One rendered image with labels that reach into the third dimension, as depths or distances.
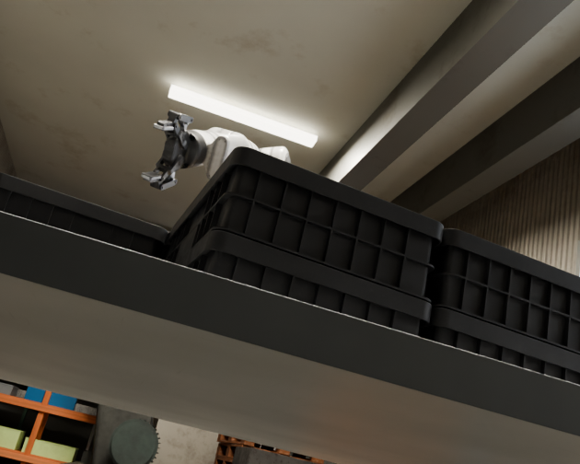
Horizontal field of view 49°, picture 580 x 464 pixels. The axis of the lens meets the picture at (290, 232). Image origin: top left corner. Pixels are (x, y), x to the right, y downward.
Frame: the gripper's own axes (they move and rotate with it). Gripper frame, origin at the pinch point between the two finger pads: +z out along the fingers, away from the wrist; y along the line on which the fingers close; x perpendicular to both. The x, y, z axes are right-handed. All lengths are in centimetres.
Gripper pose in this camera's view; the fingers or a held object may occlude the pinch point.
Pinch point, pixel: (153, 152)
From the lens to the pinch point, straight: 118.4
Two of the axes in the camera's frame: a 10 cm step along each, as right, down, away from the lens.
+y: 2.9, -9.2, -2.6
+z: -3.2, 1.6, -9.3
